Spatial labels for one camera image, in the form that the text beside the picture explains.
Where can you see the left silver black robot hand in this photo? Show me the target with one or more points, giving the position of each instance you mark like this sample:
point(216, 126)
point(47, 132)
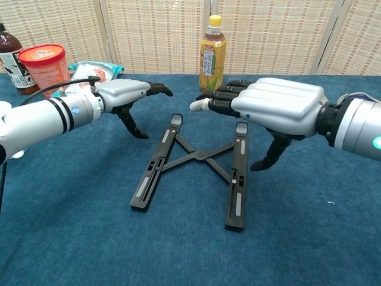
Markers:
point(122, 92)

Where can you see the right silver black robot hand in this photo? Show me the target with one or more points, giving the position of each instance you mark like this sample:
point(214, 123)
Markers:
point(282, 104)

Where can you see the black folding laptop stand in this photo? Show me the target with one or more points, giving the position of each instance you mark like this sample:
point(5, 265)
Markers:
point(198, 155)

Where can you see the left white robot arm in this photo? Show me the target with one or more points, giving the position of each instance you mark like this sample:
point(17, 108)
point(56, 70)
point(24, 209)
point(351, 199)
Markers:
point(44, 119)

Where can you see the teal snack bag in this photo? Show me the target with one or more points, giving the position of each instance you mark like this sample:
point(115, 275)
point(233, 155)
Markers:
point(89, 70)

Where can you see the woven folding screen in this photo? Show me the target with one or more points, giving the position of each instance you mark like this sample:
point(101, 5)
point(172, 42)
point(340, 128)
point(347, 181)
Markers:
point(134, 35)

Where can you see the orange instant noodle cup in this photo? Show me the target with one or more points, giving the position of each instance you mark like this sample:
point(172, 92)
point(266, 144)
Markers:
point(44, 68)

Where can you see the yellow tea bottle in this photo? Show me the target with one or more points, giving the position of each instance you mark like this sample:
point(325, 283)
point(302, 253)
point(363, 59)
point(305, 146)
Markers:
point(212, 59)

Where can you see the dark sauce bottle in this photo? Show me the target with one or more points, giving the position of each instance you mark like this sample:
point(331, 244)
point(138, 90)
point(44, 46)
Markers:
point(10, 59)

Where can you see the blue table mat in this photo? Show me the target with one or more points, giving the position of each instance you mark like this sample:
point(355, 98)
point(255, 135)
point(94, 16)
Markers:
point(89, 238)

